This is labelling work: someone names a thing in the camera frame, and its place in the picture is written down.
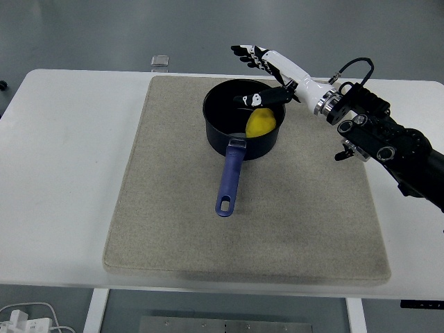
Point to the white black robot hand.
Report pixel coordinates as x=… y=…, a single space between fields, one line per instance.
x=295 y=71

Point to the yellow potato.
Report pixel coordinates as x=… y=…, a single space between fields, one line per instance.
x=261 y=123

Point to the small clear floor block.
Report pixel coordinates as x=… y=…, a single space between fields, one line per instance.
x=160 y=61

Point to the beige fabric mat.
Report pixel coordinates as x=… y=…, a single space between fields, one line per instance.
x=173 y=208

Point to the white table leg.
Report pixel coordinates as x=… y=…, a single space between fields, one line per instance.
x=95 y=310
x=356 y=315

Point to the black table control panel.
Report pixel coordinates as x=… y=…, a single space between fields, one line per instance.
x=421 y=304

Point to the black caster wheel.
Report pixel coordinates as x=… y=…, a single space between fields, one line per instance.
x=2 y=85

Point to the white power strip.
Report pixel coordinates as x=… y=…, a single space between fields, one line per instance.
x=24 y=324

